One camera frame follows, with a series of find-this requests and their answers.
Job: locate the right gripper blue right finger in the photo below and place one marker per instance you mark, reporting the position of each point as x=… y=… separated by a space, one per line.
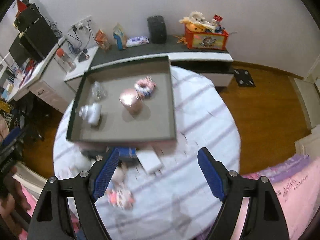
x=265 y=218

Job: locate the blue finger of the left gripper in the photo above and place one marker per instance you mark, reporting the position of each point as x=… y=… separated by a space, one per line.
x=11 y=136

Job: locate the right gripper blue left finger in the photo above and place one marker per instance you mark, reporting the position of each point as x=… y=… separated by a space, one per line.
x=51 y=218

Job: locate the pig doll blue dress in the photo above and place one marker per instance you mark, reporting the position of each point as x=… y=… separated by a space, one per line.
x=119 y=177

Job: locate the black remote control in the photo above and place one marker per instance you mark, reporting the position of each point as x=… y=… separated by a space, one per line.
x=127 y=155

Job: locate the pink white block figure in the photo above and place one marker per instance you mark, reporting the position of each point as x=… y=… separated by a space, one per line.
x=121 y=198

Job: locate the white power adapter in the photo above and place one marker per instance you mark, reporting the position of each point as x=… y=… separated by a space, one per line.
x=149 y=160

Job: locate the clear glass refill bottle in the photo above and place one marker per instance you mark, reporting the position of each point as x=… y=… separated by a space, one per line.
x=98 y=91

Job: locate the rose gold round tin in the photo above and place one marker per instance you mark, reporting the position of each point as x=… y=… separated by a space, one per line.
x=130 y=100

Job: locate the pink block pig figure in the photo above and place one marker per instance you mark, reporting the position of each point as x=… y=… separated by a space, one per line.
x=145 y=87

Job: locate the left hand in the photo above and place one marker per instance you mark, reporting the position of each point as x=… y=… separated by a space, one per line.
x=8 y=203

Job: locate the black office chair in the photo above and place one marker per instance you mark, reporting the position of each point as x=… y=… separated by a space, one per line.
x=31 y=113

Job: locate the pink bedding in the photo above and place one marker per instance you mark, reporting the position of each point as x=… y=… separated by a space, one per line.
x=299 y=198

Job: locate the white desk with drawers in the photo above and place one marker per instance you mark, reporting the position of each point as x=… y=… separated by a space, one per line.
x=47 y=82

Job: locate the white striped round table cover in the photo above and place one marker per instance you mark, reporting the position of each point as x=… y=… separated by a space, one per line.
x=175 y=202

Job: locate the white low cabinet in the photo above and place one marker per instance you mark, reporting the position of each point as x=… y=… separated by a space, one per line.
x=73 y=78

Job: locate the black computer monitor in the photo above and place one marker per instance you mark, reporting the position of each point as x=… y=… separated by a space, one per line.
x=23 y=51

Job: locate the bottle with orange cap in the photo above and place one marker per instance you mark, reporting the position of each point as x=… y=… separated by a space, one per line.
x=65 y=61

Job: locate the black computer tower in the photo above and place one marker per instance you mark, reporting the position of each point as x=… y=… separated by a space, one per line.
x=38 y=39

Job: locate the pink box with grey interior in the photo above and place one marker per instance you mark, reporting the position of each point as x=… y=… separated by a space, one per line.
x=117 y=127

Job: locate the small black device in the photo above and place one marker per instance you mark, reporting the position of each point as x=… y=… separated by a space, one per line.
x=83 y=56

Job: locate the black box on tower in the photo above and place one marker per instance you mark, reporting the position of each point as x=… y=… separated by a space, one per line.
x=27 y=17

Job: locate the orange snack bag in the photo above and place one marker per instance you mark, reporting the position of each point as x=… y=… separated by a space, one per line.
x=102 y=40

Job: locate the blue white snack bag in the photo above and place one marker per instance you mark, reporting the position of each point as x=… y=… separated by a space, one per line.
x=119 y=37

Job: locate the black floor scale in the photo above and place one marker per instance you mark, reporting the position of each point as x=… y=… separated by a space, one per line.
x=243 y=78

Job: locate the wet wipes pack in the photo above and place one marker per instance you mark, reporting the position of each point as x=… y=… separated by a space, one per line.
x=136 y=41

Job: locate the low black top bench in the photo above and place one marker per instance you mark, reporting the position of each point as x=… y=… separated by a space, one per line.
x=216 y=65

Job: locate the black kettle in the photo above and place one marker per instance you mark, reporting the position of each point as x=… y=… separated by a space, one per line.
x=157 y=29

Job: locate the red toy crate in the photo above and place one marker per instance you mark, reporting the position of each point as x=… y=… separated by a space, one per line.
x=206 y=40

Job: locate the yellow white plush toy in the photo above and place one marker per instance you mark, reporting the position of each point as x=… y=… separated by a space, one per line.
x=196 y=22

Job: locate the wall power strip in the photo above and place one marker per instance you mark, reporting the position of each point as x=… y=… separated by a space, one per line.
x=83 y=22

